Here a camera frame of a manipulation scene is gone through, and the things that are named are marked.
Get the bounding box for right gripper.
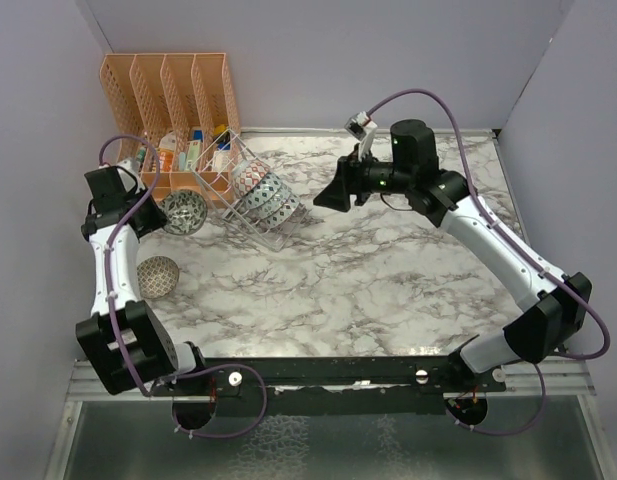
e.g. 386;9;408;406
314;144;413;212

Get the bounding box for black leaf pattern bowl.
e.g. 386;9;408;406
159;189;208;236

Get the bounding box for pink patterned bowl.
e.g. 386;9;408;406
262;194;301;230

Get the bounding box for dark blue triangle bowl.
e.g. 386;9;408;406
243;172;282;211

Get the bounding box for light blue floral bowl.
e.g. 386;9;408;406
252;184;291;220

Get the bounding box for red lattice bowl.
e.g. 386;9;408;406
231;160;269;197

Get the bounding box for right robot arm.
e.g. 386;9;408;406
313;113;592;391

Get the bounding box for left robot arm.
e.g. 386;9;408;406
76;158;209;395

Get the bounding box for brown geometric bowl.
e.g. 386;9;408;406
137;256;180;299

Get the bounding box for orange packet in organizer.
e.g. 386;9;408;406
157;131;181;172

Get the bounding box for green white box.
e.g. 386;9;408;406
185;140;203;171

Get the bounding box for white label card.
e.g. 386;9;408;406
211;150;231;172

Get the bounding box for orange plastic desk organizer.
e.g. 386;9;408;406
100;53;241;206

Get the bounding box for yellow black tool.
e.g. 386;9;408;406
213;124;228;140

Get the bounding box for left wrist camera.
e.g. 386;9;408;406
117;156;144;176

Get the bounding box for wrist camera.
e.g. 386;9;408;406
345;111;378;159
117;156;144;176

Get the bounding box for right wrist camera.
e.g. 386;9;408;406
345;111;378;159

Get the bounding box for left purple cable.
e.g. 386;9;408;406
97;134;269;443

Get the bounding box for purple cable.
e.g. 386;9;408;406
366;88;612;436
97;134;269;443

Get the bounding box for white wire dish rack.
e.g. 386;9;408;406
191;128;307;251

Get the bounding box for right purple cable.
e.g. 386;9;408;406
366;88;612;436

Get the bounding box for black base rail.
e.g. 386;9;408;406
155;356;506;417

